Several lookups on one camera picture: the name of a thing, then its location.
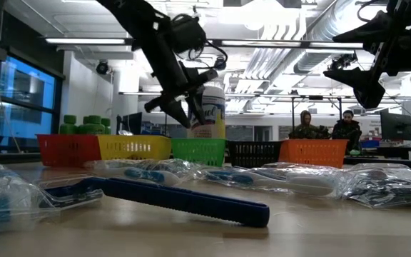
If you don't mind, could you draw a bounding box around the black dome security camera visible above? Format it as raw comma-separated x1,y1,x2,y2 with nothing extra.
96,59,111,76
213,56,228,71

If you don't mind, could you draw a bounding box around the black plastic basket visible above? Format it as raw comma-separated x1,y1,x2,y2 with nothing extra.
225,140,283,168

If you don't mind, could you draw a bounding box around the yellow extension cable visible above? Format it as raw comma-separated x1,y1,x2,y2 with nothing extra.
0,41,21,153

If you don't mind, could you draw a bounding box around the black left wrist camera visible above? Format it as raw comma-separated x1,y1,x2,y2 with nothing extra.
171,13,208,55

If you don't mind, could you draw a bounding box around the yellow plastic basket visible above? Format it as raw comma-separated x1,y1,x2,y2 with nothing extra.
97,134,173,161

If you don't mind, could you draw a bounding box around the dark computer monitor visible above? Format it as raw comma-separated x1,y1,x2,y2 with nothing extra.
121,111,143,136

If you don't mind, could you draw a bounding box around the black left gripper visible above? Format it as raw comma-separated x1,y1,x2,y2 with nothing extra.
130,21,220,129

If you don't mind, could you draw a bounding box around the person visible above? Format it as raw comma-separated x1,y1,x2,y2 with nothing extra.
288,109,323,140
332,109,363,151

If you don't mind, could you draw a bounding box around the red plastic basket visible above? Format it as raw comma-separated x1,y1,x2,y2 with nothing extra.
36,133,101,168

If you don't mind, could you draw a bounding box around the orange plastic basket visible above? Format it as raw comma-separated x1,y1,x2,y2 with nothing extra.
278,138,350,169

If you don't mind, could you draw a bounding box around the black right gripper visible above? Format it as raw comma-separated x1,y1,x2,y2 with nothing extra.
323,6,411,110

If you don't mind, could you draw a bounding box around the toothbrush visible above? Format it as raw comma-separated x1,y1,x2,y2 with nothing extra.
83,158,201,187
0,163,62,235
198,162,340,197

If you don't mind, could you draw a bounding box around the black ceiling camera cluster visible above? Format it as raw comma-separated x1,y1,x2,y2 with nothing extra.
328,52,359,71

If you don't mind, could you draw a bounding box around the dark office desk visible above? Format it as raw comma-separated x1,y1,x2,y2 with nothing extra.
376,145,411,161

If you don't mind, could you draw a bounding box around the blue disposable razor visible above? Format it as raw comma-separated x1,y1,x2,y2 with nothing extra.
43,176,270,228

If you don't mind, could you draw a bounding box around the Lysol wipes canister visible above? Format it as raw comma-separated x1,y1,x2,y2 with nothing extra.
187,85,227,139

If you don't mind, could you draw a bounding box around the black shower cap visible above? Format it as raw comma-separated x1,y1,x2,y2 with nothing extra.
337,162,411,210

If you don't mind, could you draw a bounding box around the green plastic basket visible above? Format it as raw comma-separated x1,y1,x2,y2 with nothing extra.
171,138,228,168

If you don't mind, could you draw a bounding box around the black-framed window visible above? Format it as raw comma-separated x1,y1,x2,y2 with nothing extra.
0,53,64,149

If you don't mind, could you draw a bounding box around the silver ventilation duct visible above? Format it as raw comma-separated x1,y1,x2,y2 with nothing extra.
303,0,374,72

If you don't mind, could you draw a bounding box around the long ceiling light bar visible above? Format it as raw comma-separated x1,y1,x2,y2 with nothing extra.
44,36,365,49

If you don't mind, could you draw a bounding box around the black computer monitor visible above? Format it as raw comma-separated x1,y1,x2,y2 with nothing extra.
380,111,411,141

